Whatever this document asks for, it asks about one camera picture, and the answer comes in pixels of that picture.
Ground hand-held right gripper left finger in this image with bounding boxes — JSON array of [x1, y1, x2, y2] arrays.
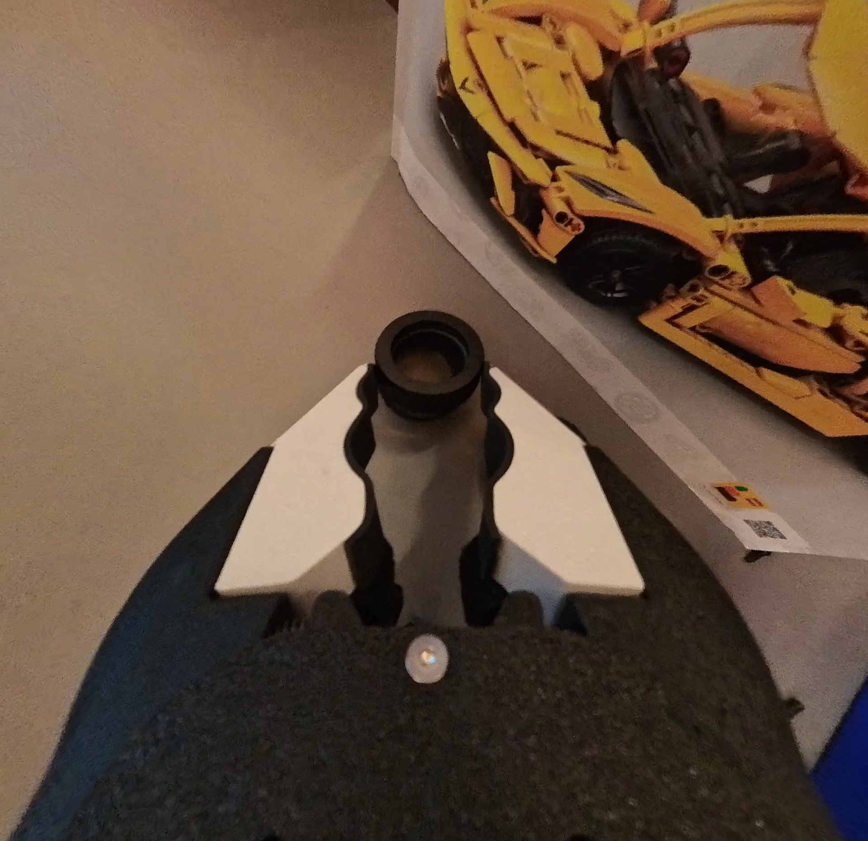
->
[[214, 365, 401, 628]]

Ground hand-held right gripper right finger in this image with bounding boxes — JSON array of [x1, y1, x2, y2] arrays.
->
[[461, 365, 645, 628]]

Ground black toy wheel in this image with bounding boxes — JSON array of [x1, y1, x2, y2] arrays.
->
[[374, 310, 486, 421]]

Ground grey desk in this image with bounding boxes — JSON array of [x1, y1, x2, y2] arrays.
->
[[0, 0, 868, 828]]

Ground blue plastic bin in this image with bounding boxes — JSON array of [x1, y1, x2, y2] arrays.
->
[[810, 678, 868, 841]]

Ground white booklet yellow car picture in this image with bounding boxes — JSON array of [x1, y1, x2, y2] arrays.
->
[[392, 0, 868, 558]]

